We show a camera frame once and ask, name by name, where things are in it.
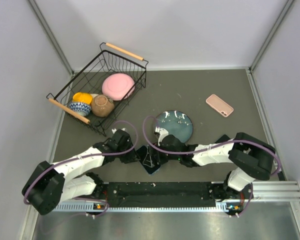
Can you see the blue patterned bowl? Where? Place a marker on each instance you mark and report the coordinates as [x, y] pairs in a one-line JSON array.
[[80, 108]]

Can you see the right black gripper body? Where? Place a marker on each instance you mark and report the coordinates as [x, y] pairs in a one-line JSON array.
[[169, 157]]

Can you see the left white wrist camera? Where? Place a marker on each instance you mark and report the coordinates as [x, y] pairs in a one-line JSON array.
[[114, 130]]

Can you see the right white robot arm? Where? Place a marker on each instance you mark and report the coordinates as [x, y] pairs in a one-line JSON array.
[[252, 157]]

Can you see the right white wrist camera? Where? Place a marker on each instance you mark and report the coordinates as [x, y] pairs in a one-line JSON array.
[[161, 133]]

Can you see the pink plate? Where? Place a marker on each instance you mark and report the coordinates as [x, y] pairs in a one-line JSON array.
[[118, 86]]

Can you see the blue phone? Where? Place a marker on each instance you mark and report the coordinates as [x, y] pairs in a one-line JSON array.
[[150, 171]]

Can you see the blue ceramic plate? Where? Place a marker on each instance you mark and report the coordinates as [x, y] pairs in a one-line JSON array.
[[176, 123]]

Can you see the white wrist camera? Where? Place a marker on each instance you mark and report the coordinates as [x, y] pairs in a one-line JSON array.
[[161, 133], [114, 130]]

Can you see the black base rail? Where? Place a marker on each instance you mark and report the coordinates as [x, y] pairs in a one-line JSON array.
[[158, 194]]

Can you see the black phone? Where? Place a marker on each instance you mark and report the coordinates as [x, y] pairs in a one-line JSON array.
[[221, 138]]

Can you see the brown ceramic bowl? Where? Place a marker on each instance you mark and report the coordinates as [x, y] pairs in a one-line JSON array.
[[102, 105]]

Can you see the pink phone case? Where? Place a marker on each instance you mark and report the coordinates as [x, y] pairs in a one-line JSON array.
[[219, 105]]

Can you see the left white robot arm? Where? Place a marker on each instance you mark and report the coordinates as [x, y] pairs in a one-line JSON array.
[[53, 183]]

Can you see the yellow bowl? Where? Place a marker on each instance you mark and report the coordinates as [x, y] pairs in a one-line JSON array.
[[82, 97]]

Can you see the black wire basket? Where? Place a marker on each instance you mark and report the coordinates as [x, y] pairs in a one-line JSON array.
[[111, 60]]

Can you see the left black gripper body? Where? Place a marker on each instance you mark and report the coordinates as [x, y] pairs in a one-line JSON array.
[[126, 157]]

